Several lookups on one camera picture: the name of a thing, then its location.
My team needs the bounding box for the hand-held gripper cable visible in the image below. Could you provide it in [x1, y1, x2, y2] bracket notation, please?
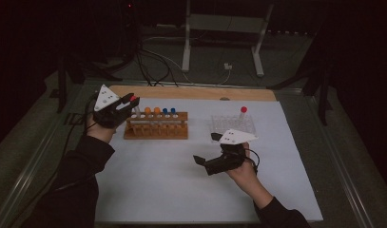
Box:
[82, 93, 100, 136]
[242, 147, 261, 175]

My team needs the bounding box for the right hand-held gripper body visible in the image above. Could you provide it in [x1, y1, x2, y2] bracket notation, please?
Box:
[204, 128, 259, 177]

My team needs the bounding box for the person's right hand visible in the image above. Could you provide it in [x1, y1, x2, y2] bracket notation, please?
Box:
[225, 142, 261, 194]

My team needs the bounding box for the grey metal stand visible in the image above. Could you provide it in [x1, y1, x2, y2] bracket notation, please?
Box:
[181, 0, 275, 78]

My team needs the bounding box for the black power strip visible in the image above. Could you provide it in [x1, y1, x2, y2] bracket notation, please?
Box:
[266, 29, 310, 36]

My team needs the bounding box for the grey metal rail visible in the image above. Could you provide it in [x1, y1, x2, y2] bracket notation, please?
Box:
[308, 94, 373, 228]
[0, 124, 61, 228]

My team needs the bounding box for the black cable bundle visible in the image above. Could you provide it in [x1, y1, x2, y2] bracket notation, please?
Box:
[135, 44, 180, 87]

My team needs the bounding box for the left hand-held gripper cable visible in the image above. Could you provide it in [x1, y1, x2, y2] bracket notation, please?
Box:
[82, 93, 100, 136]

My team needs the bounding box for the black floor cable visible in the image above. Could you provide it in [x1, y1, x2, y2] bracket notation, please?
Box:
[52, 108, 99, 180]

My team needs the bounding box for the white cable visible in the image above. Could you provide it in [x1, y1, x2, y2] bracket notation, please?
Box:
[140, 47, 232, 86]

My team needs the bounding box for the person's left hand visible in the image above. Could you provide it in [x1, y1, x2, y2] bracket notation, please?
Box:
[86, 113, 118, 144]

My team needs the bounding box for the black floor bracket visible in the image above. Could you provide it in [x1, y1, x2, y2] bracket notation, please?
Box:
[64, 112, 86, 126]

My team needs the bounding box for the wooden test tube rack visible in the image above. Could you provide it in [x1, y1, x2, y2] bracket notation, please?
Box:
[123, 111, 189, 141]

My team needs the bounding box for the black device with red light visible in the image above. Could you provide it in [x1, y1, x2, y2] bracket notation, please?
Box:
[118, 0, 140, 61]

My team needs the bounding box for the black stand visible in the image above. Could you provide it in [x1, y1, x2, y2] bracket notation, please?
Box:
[56, 51, 124, 114]
[266, 31, 334, 126]

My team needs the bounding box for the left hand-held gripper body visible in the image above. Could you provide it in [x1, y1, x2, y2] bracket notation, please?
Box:
[91, 84, 129, 130]

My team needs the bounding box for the clear plastic test tube rack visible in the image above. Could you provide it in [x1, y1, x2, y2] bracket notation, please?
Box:
[210, 113, 257, 143]

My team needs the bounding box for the right hand-held gripper cable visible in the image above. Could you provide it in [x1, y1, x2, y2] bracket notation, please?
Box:
[242, 147, 261, 175]

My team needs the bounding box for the white table mat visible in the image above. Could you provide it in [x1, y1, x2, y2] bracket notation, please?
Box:
[94, 96, 324, 224]

